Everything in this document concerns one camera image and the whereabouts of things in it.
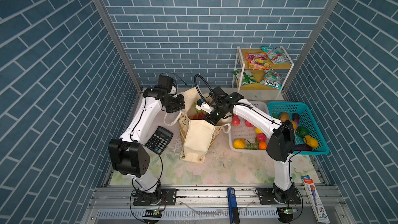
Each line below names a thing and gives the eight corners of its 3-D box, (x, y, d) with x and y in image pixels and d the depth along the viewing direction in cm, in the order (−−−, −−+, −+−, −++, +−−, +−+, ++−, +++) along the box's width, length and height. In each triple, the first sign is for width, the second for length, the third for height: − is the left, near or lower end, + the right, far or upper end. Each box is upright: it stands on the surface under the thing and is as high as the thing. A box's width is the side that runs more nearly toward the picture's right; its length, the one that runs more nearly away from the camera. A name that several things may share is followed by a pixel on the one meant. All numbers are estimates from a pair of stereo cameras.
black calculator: (145, 147, 92) (144, 145, 90) (159, 128, 100) (158, 126, 98) (162, 155, 89) (161, 153, 87) (175, 135, 97) (174, 133, 95)
